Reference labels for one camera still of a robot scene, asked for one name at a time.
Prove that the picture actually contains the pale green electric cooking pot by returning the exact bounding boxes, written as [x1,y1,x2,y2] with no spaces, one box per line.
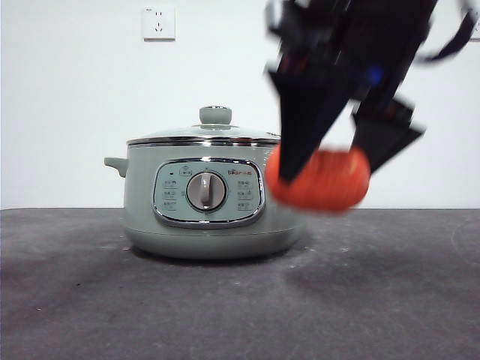
[103,140,307,260]

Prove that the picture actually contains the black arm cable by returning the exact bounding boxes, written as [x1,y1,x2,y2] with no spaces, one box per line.
[418,6,480,64]

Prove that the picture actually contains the glass lid with green knob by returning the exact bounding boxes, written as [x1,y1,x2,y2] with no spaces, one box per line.
[126,106,283,146]

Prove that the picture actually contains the orange toy pumpkin green stem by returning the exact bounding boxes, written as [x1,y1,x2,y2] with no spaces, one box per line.
[264,144,373,215]

